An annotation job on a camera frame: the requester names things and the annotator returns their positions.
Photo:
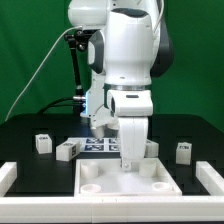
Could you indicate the apriltag base sheet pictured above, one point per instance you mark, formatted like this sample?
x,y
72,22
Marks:
x,y
88,145

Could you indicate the white square table top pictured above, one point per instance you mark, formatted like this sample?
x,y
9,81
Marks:
x,y
105,177

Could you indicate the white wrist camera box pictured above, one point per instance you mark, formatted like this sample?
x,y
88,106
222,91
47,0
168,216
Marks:
x,y
102,119

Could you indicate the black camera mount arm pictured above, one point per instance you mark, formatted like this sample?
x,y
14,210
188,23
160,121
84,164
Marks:
x,y
77,42

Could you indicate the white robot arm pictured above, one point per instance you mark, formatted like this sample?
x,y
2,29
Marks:
x,y
127,44

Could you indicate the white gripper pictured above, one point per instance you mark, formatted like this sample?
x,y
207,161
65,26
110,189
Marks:
x,y
132,108

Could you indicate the white U-shaped obstacle fence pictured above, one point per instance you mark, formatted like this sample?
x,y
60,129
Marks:
x,y
121,209

